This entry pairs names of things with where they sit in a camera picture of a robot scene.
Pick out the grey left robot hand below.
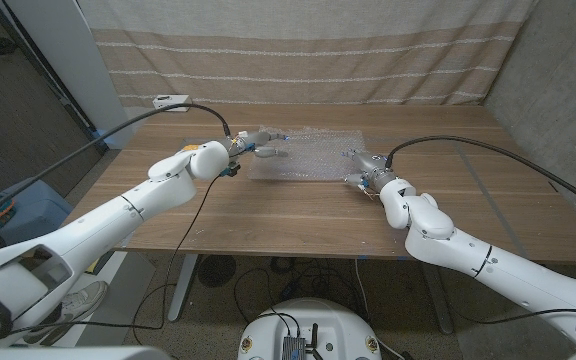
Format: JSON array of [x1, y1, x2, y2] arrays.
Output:
[[237, 130, 290, 160]]

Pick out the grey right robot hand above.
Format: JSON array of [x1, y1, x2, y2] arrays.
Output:
[[340, 148, 397, 194]]

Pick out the clear bubble wrap sheet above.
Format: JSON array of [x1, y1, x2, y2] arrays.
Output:
[[246, 126, 368, 182]]

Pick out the beige striped curtain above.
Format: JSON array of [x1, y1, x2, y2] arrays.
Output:
[[76, 0, 539, 109]]

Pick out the white power strip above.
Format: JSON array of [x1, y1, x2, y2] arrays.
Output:
[[152, 94, 193, 113]]

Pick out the round black floor fan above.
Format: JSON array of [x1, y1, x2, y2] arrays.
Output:
[[200, 254, 237, 289]]

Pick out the white metal table leg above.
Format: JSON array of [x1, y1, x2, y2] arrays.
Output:
[[167, 253, 200, 323], [420, 260, 455, 335]]

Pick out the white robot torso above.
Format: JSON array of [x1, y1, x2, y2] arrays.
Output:
[[237, 297, 383, 360]]

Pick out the white pillar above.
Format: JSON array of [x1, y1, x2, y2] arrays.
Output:
[[5, 0, 134, 150]]

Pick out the grey electronics box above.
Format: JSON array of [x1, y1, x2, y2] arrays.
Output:
[[281, 335, 308, 360]]

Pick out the blue stool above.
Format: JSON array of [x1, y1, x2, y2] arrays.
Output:
[[0, 179, 77, 246]]

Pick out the grey white sneaker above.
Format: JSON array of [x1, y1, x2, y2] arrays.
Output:
[[22, 279, 109, 346]]

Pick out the perforated metal door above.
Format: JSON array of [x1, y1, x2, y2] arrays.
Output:
[[0, 0, 108, 196]]

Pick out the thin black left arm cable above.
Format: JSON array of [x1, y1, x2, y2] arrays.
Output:
[[7, 173, 222, 334]]

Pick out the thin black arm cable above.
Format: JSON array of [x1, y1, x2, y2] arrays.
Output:
[[450, 305, 576, 327], [7, 173, 222, 334]]

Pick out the black floor cable bundle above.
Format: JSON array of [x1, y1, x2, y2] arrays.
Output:
[[232, 257, 369, 326]]

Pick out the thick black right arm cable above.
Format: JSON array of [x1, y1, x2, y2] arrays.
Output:
[[385, 135, 576, 216]]

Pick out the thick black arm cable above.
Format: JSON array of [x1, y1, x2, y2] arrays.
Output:
[[385, 135, 576, 216], [0, 102, 232, 231]]

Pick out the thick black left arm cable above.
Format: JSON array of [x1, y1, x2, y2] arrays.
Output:
[[0, 102, 232, 231]]

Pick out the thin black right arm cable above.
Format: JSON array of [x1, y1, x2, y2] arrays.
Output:
[[450, 305, 576, 327]]

